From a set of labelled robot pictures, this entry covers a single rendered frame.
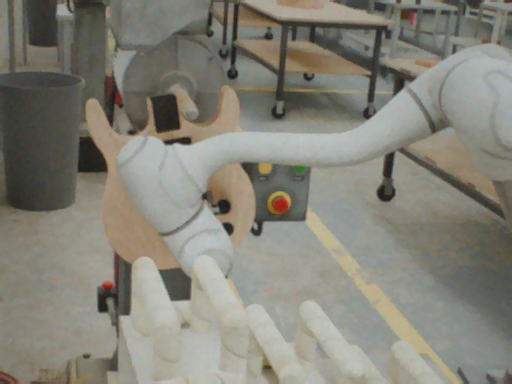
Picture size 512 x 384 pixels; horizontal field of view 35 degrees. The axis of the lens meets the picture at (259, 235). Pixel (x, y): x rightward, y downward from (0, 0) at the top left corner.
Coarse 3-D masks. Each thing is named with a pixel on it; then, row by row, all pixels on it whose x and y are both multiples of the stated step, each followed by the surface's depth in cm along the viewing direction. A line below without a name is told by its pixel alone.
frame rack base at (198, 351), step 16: (128, 320) 113; (128, 336) 109; (192, 336) 110; (208, 336) 111; (128, 352) 106; (144, 352) 105; (192, 352) 106; (208, 352) 107; (128, 368) 106; (144, 368) 102; (192, 368) 103; (208, 368) 103
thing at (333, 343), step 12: (300, 312) 116; (312, 312) 114; (312, 324) 112; (324, 324) 110; (324, 336) 108; (336, 336) 107; (324, 348) 107; (336, 348) 105; (348, 348) 104; (336, 360) 104; (348, 360) 102; (360, 360) 102; (348, 372) 101; (360, 372) 101
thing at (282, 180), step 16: (256, 176) 201; (272, 176) 202; (288, 176) 203; (304, 176) 204; (256, 192) 202; (272, 192) 203; (288, 192) 204; (304, 192) 205; (256, 208) 204; (272, 208) 205; (288, 208) 206; (304, 208) 207; (256, 224) 211
